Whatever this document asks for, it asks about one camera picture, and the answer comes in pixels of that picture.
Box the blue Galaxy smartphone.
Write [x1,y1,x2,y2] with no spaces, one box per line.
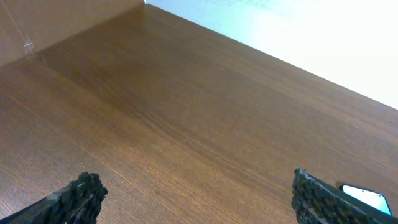
[339,184,392,216]

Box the left brown wooden side panel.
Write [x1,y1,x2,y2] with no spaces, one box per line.
[1,0,145,66]

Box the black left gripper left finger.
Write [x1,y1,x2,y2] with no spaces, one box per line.
[1,172,108,224]

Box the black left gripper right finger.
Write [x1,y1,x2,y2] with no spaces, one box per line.
[292,169,397,224]

